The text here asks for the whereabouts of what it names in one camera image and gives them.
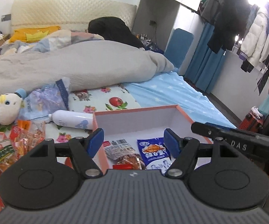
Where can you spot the clear orange snack packet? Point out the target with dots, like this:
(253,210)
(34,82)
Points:
(33,142)

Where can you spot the blue white plastic bag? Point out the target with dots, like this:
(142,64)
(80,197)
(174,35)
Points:
(46,98)

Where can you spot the white puffer jacket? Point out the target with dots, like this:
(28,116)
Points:
(255,37)

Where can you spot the orange cardboard box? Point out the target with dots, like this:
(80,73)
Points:
(136,123)

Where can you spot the green label snack packet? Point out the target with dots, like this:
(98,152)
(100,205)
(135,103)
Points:
(0,152)

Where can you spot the yellow pillow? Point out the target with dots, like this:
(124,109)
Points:
(32,33)

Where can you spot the orange label snack packet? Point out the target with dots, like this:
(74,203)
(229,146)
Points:
(23,124)

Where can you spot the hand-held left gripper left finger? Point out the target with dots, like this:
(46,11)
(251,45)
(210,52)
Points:
(97,140)

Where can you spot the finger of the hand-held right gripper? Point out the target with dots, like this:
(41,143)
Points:
(202,128)

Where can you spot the patchwork quilt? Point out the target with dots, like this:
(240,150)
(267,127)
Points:
(62,37)

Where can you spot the red suitcase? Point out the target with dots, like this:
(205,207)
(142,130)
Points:
(251,122)

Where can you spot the blue curtain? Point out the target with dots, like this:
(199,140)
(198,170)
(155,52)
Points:
(204,63)

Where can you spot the blue white snack packet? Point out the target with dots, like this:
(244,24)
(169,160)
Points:
(153,156)

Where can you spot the red orange snack packet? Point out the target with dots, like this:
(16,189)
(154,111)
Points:
(15,133)

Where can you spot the black wall socket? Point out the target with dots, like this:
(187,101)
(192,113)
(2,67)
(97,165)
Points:
(153,23)

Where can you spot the clear brown snack packet barcode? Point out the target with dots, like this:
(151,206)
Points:
(122,151)

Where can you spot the grey duvet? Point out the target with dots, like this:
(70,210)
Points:
(90,63)

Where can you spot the black garment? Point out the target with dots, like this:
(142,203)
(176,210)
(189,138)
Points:
(111,28)

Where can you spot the black suitcase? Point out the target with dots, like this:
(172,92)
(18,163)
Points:
(268,124)

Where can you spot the cream quilted headboard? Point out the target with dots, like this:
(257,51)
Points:
(78,11)

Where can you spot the grey wall socket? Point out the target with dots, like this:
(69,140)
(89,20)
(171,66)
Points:
(6,17)

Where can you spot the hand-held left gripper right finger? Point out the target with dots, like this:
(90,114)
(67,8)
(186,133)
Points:
(171,142)

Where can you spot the black hanging coat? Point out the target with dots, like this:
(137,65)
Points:
(232,16)

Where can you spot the white blue plush toy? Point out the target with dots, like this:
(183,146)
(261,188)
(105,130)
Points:
(6,112)

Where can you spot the white spray bottle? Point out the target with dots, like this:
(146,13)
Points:
(71,119)

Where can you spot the row of small bottles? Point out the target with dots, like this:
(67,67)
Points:
(146,40)

